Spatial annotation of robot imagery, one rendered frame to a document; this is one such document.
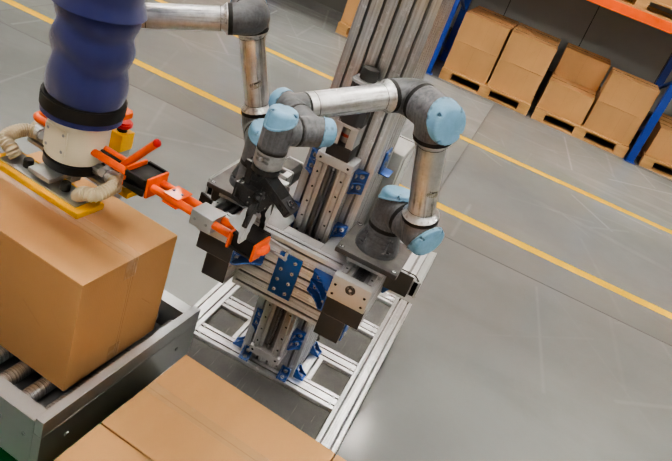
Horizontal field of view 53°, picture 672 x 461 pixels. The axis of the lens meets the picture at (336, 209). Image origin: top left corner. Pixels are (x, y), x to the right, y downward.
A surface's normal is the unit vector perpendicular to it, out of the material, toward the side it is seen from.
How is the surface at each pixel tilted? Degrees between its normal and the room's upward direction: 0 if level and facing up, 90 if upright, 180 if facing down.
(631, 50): 90
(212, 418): 0
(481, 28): 90
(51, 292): 90
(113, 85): 75
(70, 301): 90
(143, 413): 0
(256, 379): 0
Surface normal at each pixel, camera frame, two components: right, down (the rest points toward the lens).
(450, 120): 0.51, 0.45
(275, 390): 0.32, -0.83
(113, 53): 0.70, 0.22
